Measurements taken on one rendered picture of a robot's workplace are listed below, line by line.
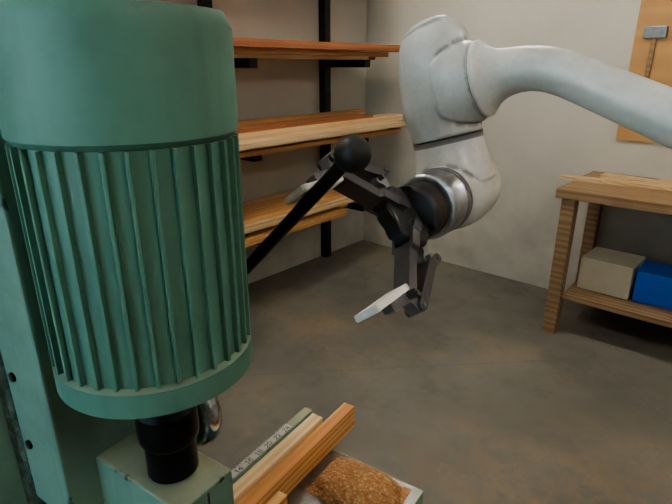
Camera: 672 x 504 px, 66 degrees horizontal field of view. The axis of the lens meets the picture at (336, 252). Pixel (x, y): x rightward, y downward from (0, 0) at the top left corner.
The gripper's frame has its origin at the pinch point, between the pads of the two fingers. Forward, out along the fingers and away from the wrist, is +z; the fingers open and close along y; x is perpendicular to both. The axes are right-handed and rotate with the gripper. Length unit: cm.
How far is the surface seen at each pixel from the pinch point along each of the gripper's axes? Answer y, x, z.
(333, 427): -21.5, -29.5, -14.2
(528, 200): -19, -87, -318
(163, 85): 14.3, 8.1, 16.9
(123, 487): -9.7, -26.3, 17.6
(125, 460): -7.5, -26.3, 16.2
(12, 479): -3.1, -38.9, 22.5
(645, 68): 14, 9, -309
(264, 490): -21.2, -29.8, 1.4
